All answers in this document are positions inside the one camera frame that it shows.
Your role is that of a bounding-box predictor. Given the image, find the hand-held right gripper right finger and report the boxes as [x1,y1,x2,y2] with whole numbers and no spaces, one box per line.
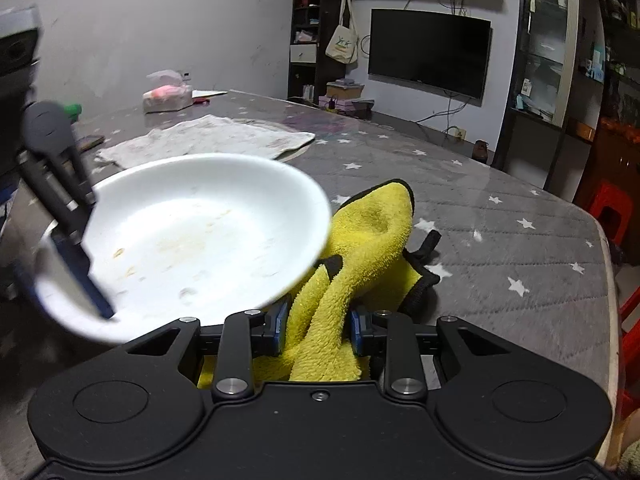
[349,308,502,402]

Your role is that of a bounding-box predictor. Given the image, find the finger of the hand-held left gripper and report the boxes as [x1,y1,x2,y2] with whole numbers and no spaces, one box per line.
[17,101,117,321]

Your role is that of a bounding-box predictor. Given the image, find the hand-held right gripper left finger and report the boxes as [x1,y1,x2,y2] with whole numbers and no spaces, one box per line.
[122,294,294,402]

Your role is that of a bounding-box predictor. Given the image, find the yellow cloth with black trim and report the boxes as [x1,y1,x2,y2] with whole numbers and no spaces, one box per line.
[197,178,442,391]

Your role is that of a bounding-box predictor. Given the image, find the white plate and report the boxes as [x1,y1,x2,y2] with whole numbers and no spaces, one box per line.
[35,152,334,347]

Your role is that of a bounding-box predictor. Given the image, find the tissue packet with pink print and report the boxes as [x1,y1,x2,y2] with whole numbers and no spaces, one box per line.
[142,69,194,113]

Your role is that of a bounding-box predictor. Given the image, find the grey star tablecloth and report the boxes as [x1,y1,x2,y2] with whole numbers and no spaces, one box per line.
[0,90,617,466]

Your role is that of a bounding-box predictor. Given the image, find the white stained cloth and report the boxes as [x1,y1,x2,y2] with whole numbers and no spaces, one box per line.
[94,114,317,170]

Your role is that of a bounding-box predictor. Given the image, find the stack of boxes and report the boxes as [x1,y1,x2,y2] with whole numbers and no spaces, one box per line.
[318,79,376,117]

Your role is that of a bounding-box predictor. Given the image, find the red plastic stool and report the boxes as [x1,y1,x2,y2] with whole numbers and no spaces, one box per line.
[587,180,635,247]
[614,280,640,413]

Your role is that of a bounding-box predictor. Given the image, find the beige tote bag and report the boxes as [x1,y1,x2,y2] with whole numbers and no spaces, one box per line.
[325,0,360,65]

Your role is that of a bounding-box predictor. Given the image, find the black television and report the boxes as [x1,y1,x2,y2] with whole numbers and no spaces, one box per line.
[368,8,493,108]

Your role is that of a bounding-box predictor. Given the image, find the dark bookshelf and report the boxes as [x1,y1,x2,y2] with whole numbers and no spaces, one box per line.
[287,0,354,104]

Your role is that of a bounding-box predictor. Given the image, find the glass door cabinet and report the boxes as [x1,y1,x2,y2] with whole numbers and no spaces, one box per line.
[492,0,609,192]

